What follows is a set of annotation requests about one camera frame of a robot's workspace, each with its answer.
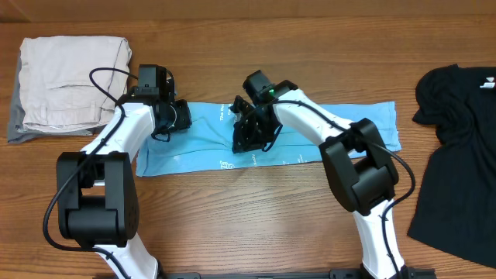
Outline folded beige trousers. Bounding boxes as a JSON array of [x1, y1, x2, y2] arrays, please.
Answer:
[[19, 36, 132, 133]]

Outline light blue printed t-shirt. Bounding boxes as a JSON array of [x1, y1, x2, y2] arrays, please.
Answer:
[[135, 100, 402, 178]]

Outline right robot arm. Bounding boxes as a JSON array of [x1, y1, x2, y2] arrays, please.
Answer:
[[230, 71, 405, 278]]

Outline black t-shirt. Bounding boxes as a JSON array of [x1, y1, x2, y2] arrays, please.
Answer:
[[408, 64, 495, 267]]

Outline folded grey garment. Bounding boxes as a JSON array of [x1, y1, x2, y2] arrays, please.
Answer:
[[7, 51, 130, 143]]

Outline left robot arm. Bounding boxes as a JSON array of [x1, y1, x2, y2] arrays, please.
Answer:
[[43, 64, 191, 278]]

